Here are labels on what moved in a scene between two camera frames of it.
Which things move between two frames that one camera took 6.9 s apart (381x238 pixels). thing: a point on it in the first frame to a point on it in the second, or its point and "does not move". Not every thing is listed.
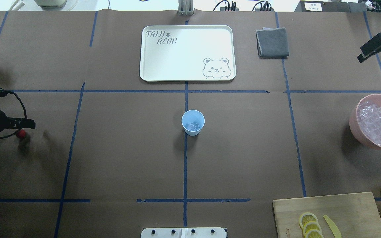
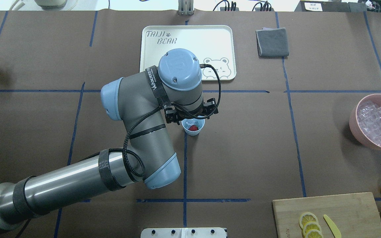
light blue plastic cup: [192, 121] does not move
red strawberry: [21, 133] to [193, 128]
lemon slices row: [311, 227] does not move
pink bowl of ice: [376, 120] does not move
